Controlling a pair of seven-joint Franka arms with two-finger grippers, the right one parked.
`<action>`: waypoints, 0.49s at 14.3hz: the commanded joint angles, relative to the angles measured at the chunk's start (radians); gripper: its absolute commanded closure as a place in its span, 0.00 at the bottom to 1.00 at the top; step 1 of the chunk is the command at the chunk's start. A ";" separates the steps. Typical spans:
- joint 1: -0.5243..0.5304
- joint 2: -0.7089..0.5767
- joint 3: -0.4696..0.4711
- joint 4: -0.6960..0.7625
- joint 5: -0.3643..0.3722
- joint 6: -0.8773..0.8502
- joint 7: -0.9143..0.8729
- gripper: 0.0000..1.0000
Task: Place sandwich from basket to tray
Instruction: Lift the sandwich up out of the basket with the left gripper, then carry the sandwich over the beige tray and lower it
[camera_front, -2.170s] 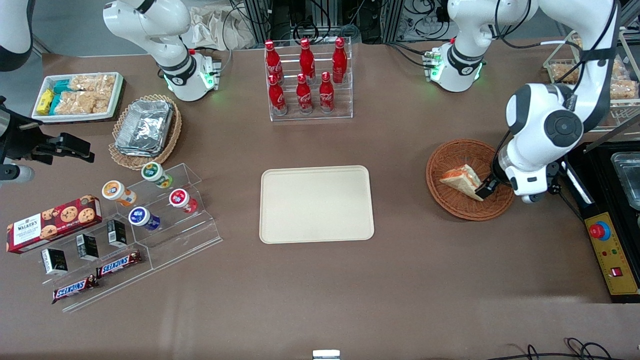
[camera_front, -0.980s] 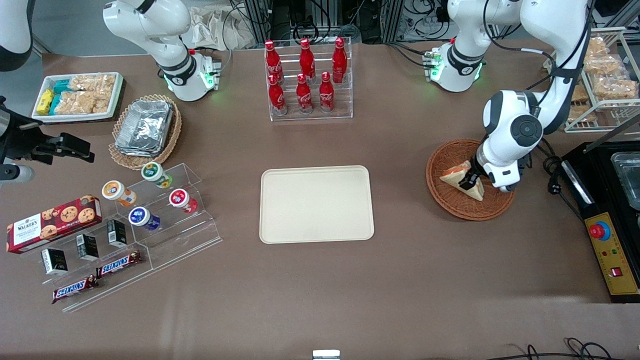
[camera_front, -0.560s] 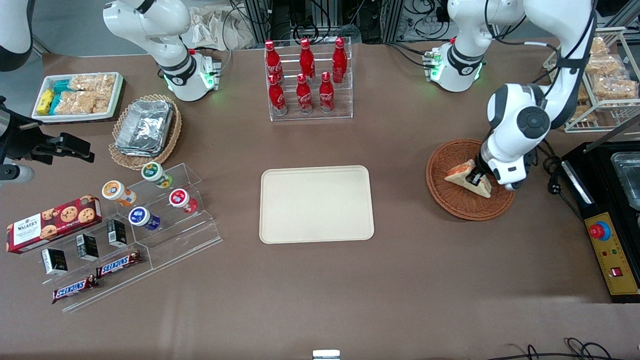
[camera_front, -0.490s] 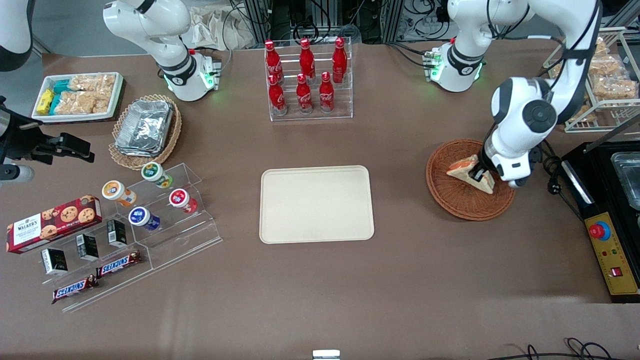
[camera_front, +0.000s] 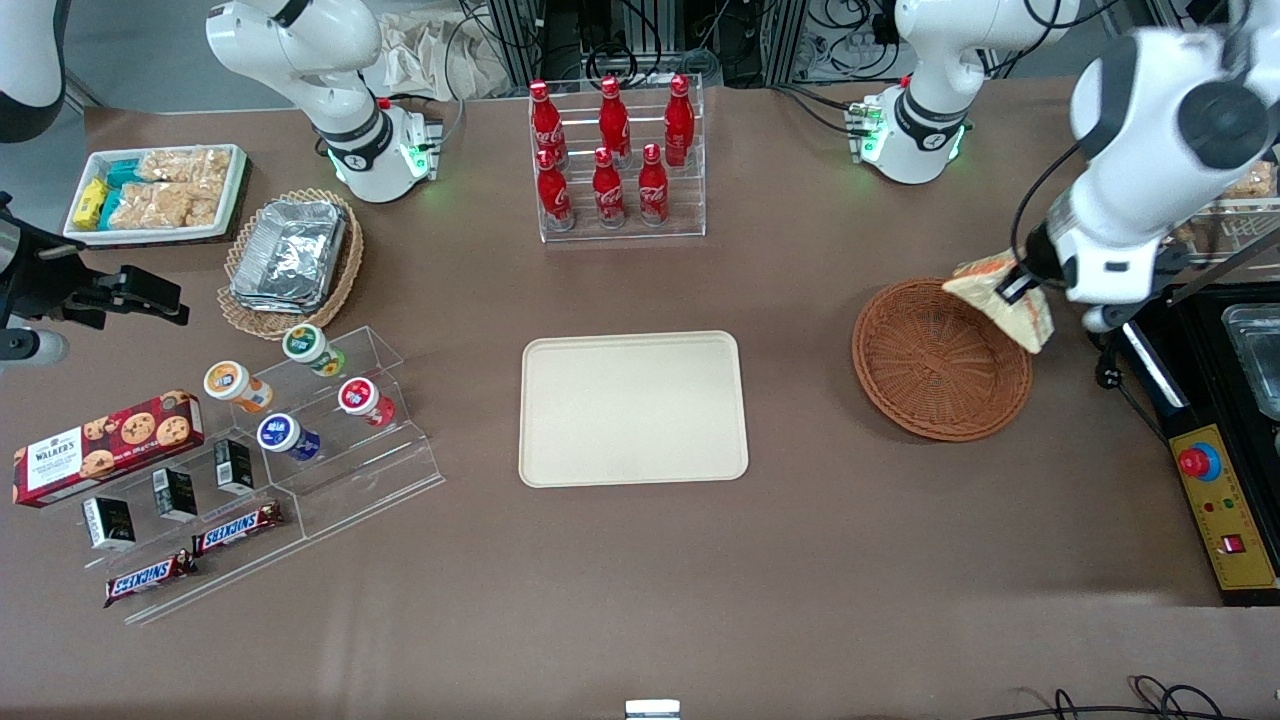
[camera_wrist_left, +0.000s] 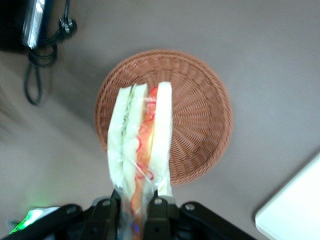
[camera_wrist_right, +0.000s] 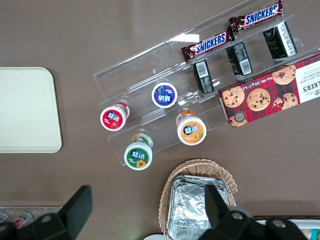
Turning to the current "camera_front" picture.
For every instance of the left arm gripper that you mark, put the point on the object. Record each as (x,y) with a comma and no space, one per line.
(1035,258)

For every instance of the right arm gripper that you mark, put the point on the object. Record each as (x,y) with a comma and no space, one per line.
(42,287)

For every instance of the triangular white sandwich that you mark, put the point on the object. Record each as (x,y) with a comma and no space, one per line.
(1030,320)

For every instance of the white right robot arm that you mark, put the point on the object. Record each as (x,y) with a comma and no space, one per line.
(330,80)

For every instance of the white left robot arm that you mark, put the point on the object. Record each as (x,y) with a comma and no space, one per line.
(1150,100)

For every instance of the round brown wicker basket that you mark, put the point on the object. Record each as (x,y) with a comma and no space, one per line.
(930,375)

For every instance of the white rectangular snack tray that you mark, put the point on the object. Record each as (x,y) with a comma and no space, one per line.
(235,185)

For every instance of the oval light wicker basket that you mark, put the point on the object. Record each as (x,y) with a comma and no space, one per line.
(340,280)

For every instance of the cream plastic serving tray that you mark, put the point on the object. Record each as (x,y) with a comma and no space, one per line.
(633,410)

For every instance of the rice cracker snack bag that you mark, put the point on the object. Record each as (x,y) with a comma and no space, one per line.
(1252,182)
(150,205)
(185,165)

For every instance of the teal snack packet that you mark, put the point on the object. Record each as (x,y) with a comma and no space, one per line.
(122,172)
(108,208)

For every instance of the yellow snack packet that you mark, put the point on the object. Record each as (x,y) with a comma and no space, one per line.
(90,203)

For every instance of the orange lid cup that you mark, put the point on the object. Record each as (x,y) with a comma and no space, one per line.
(228,382)

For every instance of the stack of foil containers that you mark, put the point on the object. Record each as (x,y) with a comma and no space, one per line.
(290,255)

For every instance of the red Walkers cookie box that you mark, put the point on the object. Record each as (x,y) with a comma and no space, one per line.
(100,450)

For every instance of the green lid cup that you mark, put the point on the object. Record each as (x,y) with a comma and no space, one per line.
(305,345)

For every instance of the small black box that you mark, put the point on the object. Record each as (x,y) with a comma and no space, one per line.
(108,523)
(234,467)
(175,495)

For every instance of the blue lid cup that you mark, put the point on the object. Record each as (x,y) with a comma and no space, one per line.
(280,434)

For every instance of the red lid cup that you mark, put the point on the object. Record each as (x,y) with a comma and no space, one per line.
(358,396)

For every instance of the Snickers chocolate bar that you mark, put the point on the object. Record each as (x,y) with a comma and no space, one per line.
(237,528)
(150,578)

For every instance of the clear plastic food container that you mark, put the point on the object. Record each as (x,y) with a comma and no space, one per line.
(1258,360)

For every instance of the clear acrylic stepped display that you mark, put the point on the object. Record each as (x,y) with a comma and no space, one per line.
(370,470)

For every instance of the black sealing machine yellow panel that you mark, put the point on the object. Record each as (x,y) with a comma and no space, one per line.
(1225,520)

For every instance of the clear acrylic bottle rack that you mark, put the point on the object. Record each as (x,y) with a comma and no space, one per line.
(690,215)

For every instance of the red cola bottle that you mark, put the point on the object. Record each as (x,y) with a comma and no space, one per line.
(608,192)
(555,195)
(679,120)
(547,115)
(653,190)
(614,115)

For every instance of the white crumpled cloth bag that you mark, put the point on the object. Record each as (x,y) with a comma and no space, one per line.
(440,55)

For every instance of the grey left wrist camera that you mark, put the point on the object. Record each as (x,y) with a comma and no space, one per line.
(1108,316)

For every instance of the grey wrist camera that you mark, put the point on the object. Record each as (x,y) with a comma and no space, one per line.
(1108,316)
(30,347)

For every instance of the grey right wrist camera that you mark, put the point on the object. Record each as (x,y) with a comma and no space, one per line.
(30,347)

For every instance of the aluminium equipment frame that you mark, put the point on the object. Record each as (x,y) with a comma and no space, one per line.
(650,35)

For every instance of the small silver metal bracket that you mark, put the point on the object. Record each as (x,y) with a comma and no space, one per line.
(652,710)

